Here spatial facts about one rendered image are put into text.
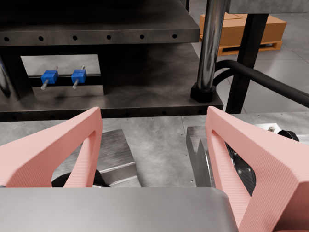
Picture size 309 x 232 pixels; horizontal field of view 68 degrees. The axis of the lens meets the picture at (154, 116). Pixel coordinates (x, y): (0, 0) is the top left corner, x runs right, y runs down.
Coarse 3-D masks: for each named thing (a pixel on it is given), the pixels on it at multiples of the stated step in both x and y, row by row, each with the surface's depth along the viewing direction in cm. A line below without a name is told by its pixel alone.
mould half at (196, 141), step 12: (192, 132) 63; (204, 132) 63; (276, 132) 63; (192, 144) 59; (204, 144) 49; (192, 156) 59; (204, 156) 47; (192, 168) 60; (204, 168) 48; (204, 180) 48
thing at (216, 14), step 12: (180, 0) 129; (216, 0) 68; (216, 12) 70; (204, 24) 74; (216, 24) 72; (204, 36) 76; (216, 36) 74; (204, 48) 78; (216, 48) 77; (204, 60) 80; (216, 60) 81; (204, 72) 82; (204, 84) 85; (192, 96) 90; (204, 96) 86
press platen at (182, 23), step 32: (0, 0) 118; (32, 0) 118; (64, 0) 118; (96, 0) 118; (128, 0) 118; (160, 0) 118; (0, 32) 76; (32, 32) 77; (64, 32) 77; (96, 32) 78; (128, 32) 79; (160, 32) 79; (192, 32) 80
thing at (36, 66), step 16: (32, 48) 86; (48, 48) 86; (64, 48) 86; (80, 48) 86; (96, 48) 86; (112, 48) 123; (32, 64) 82; (48, 64) 83; (64, 64) 83; (80, 64) 84; (96, 64) 84; (32, 80) 86; (64, 80) 87; (96, 80) 88; (48, 96) 91; (64, 96) 91
